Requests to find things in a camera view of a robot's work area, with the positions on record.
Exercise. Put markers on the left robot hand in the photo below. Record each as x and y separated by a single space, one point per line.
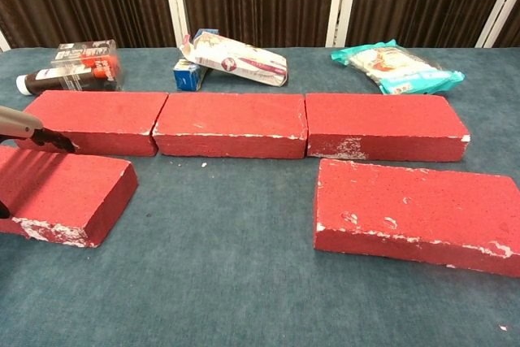
18 125

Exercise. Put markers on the red brick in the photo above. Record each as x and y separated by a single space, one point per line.
101 111
386 119
426 205
231 119
69 188

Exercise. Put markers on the brown bottle white cap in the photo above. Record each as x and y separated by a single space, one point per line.
48 81

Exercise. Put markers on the clear red black package box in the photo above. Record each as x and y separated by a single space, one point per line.
87 56

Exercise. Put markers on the blue carton box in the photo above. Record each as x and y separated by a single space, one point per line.
187 76

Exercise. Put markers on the white pink pouch package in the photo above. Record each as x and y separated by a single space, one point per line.
239 60

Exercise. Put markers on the blue felt table cover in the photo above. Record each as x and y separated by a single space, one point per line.
223 270

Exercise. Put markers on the teal snack packet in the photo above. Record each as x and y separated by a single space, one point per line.
406 68

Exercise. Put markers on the white partition post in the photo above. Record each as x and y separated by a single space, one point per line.
3 42
174 1
499 9
341 1

